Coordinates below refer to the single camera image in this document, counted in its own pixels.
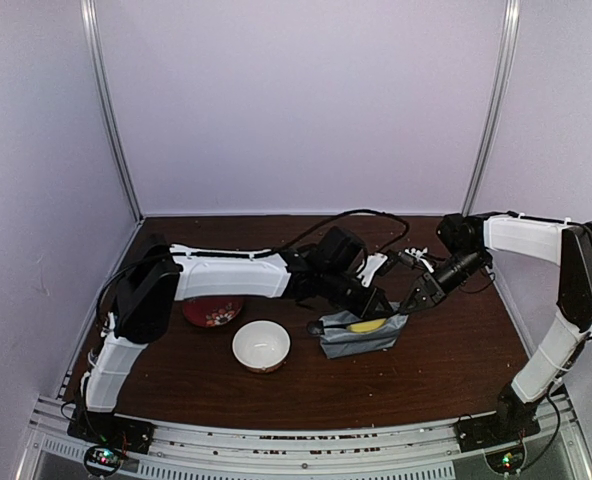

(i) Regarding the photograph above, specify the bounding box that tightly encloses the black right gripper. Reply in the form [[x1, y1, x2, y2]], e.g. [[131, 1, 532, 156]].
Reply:
[[400, 249, 488, 314]]

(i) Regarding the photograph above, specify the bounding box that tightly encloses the yellow sponge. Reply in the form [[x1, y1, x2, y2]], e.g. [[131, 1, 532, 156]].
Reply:
[[346, 319, 387, 334]]

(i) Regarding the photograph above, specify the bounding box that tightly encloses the grey zip pouch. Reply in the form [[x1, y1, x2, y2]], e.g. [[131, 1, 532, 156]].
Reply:
[[307, 311, 408, 359]]

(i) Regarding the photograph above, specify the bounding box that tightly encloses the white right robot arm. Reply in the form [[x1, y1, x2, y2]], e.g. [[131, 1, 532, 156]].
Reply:
[[401, 217, 592, 431]]

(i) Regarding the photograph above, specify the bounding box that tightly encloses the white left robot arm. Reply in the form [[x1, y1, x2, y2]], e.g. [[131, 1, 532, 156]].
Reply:
[[79, 227, 394, 444]]

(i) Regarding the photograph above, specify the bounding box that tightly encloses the white ceramic bowl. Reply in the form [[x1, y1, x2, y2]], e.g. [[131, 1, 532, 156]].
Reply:
[[231, 320, 292, 374]]

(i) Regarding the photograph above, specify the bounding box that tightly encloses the red floral plate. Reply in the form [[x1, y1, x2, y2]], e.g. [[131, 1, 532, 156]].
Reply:
[[182, 296, 244, 328]]

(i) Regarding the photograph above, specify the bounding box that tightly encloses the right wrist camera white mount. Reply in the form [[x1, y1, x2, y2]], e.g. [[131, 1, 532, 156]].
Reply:
[[393, 247, 444, 273]]

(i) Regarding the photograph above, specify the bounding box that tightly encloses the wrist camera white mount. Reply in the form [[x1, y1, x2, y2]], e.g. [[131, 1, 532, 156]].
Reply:
[[356, 252, 392, 287], [393, 247, 444, 273]]

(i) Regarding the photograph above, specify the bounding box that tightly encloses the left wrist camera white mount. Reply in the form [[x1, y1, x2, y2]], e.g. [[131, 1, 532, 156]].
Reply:
[[356, 252, 392, 287]]

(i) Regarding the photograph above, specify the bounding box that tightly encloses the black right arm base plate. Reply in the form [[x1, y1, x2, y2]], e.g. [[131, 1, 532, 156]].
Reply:
[[454, 413, 541, 453]]

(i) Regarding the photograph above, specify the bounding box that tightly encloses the right aluminium corner post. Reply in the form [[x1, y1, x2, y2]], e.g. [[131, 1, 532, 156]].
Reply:
[[461, 0, 521, 216]]

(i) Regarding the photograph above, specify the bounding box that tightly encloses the aluminium corner post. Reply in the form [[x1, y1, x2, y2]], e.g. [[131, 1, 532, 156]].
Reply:
[[461, 0, 521, 216], [80, 0, 144, 222]]

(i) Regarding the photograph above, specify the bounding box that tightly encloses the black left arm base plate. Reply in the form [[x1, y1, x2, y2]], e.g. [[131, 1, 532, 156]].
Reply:
[[67, 411, 155, 454]]

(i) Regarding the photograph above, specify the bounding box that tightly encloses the left aluminium corner post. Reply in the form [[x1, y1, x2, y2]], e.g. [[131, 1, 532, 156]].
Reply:
[[80, 0, 144, 222]]

